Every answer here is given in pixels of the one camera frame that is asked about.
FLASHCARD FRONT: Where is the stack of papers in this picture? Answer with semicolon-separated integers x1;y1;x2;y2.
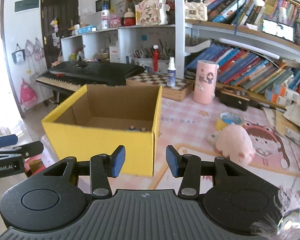
282;100;300;145

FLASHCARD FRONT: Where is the grey purple toy truck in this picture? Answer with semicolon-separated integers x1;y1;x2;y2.
128;126;147;132

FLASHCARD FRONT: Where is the white quilted handbag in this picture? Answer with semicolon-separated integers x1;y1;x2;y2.
185;0;208;21

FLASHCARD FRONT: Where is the yellow cardboard box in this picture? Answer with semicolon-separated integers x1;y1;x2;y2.
42;85;162;177

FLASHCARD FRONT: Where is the white spray bottle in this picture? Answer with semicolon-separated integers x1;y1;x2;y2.
167;57;176;87

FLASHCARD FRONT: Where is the pink cartoon cylinder canister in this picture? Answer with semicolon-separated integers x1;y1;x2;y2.
193;60;219;105

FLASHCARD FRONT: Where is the pink cartoon desk mat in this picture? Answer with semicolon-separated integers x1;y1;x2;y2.
110;96;300;192

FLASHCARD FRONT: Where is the dark wooden door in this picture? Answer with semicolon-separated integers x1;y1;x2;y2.
40;0;78;68

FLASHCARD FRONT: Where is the dark brown wooden box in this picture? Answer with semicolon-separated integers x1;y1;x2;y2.
219;87;250;111

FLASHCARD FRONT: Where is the pink plush pig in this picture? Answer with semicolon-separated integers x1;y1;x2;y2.
215;124;255;166

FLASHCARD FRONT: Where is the white cubby shelf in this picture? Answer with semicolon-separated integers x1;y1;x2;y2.
61;24;185;78

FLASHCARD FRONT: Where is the black Yamaha keyboard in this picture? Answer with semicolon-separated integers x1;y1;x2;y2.
35;61;143;95

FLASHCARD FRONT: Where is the wooden chessboard box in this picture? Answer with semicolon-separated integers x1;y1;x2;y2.
126;73;194;102

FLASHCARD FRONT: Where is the row of leaning books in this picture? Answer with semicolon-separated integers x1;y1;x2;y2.
185;43;300;105

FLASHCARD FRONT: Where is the yellow tape roll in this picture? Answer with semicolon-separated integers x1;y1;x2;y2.
215;112;244;131

